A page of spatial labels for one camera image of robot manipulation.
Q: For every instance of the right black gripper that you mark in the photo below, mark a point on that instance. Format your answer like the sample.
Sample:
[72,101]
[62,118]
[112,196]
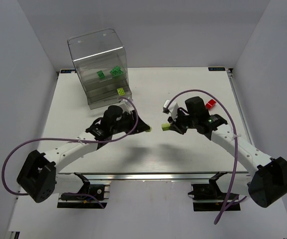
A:
[177,123]

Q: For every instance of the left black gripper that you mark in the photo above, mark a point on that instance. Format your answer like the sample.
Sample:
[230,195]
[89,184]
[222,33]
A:
[132,122]

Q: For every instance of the yellow square lego brick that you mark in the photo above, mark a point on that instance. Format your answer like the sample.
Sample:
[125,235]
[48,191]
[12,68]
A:
[120,91]

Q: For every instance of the green long lego brick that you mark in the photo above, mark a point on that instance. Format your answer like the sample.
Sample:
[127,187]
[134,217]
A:
[116,71]

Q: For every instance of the green square lego brick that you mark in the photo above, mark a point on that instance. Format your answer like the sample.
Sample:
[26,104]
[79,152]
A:
[100,74]

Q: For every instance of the clear plastic drawer container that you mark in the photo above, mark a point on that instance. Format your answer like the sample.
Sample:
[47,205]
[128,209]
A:
[95,51]

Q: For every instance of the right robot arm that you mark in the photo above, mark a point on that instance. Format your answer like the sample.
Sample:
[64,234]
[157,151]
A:
[266,181]

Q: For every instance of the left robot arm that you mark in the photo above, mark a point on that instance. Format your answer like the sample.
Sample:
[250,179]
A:
[40,175]

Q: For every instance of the large red lego brick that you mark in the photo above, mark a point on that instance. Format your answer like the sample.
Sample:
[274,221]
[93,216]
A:
[210,104]

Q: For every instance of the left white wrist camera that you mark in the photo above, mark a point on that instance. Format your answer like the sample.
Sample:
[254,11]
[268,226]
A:
[125,105]

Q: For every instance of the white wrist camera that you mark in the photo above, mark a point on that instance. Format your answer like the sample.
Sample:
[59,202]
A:
[170,108]
[125,105]

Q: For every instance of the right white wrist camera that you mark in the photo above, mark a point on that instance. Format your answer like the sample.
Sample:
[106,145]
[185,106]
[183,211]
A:
[170,108]

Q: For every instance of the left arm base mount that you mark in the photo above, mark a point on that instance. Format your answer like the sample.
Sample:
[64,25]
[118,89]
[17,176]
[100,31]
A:
[77,192]

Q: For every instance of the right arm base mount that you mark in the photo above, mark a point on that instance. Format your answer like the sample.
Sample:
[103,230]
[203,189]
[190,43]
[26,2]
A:
[205,192]

